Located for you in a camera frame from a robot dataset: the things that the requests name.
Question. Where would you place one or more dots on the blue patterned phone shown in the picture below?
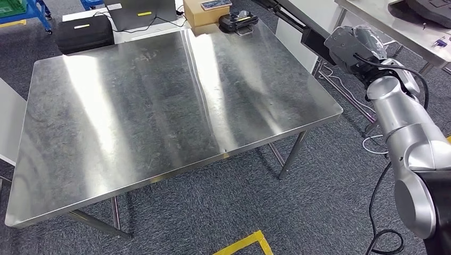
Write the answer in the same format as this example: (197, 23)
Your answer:
(215, 4)

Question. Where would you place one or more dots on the white cabinet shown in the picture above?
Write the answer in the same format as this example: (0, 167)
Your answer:
(292, 35)
(10, 119)

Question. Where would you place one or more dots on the stainless steel workbench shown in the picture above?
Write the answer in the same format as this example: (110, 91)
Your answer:
(158, 116)

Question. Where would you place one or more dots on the black carrying case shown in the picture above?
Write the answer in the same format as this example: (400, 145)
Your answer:
(84, 35)

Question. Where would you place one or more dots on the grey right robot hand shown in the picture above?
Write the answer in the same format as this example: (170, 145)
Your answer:
(375, 42)

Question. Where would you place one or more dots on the black plastic car trim part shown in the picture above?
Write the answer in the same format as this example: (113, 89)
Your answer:
(317, 44)

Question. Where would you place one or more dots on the blue steel cart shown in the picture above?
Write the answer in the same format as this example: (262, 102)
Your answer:
(35, 12)
(91, 3)

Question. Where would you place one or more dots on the white desk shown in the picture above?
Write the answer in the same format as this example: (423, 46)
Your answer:
(141, 34)

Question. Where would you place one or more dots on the black remote controller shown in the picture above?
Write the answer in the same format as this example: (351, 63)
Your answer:
(237, 21)

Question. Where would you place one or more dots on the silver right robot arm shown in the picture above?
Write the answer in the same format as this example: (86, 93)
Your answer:
(405, 123)

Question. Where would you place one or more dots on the stainless steel table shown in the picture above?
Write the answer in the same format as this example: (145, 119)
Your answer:
(394, 26)

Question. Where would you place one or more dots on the green plastic crate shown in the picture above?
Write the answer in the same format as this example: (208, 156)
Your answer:
(12, 7)

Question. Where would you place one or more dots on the brown cardboard box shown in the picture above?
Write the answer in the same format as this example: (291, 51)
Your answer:
(204, 17)

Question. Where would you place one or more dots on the grey laptop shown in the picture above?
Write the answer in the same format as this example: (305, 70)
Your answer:
(141, 15)

